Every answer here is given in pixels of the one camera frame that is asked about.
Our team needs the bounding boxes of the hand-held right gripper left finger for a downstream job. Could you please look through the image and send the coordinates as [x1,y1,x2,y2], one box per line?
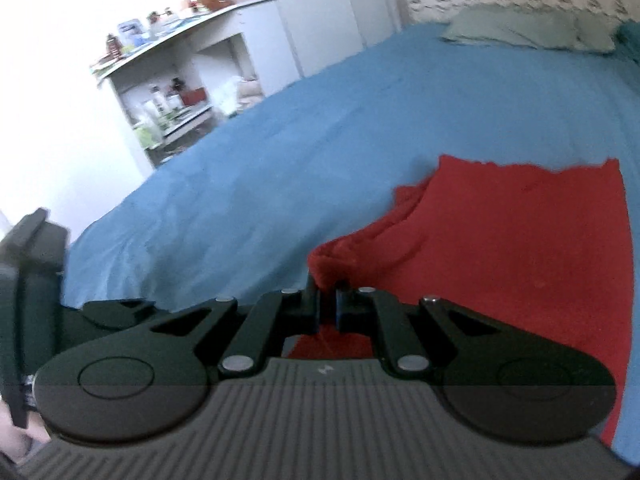
[147,275,323,376]

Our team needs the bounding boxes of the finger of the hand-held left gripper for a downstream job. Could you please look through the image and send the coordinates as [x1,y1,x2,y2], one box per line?
[80,298,157,330]

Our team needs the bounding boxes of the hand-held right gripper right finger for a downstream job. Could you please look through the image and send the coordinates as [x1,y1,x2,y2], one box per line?
[335,286,505,377]

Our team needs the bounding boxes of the red knit sweater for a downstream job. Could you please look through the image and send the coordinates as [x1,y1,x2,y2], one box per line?
[287,155,630,448]

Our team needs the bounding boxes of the person's left hand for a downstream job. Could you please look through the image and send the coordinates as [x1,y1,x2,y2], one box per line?
[0,402,51,465]

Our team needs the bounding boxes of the blue bed sheet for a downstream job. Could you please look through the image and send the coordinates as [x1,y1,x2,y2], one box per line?
[62,22,640,476]

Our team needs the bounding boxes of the green plastic bag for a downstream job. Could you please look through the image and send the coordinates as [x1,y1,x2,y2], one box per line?
[134,112,166,150]

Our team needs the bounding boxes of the white plastic bag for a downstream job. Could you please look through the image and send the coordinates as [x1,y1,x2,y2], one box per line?
[217,76,247,117]

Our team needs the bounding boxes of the white shelf unit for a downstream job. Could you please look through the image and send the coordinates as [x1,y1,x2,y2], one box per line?
[90,0,280,168]

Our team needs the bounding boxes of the white and grey wardrobe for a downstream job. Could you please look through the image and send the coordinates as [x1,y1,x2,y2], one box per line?
[264,0,403,82]

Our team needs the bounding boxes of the green pillow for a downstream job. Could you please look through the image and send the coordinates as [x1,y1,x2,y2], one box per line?
[575,12,617,54]
[440,6,582,51]

